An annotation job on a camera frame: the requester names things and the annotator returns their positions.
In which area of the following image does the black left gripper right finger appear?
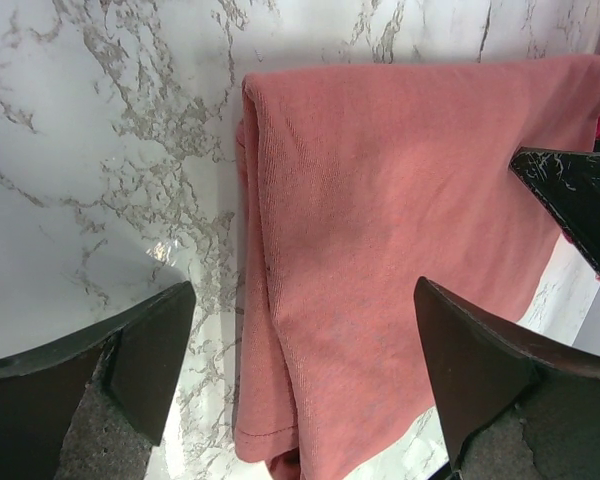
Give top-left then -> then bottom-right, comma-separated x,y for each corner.
414,277 -> 600,479

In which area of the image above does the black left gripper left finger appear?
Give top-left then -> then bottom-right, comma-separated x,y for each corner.
0,282 -> 196,479

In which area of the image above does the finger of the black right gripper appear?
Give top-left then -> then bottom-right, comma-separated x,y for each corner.
510,145 -> 600,278

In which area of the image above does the salmon red t-shirt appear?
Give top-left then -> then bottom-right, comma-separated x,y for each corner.
234,55 -> 600,479

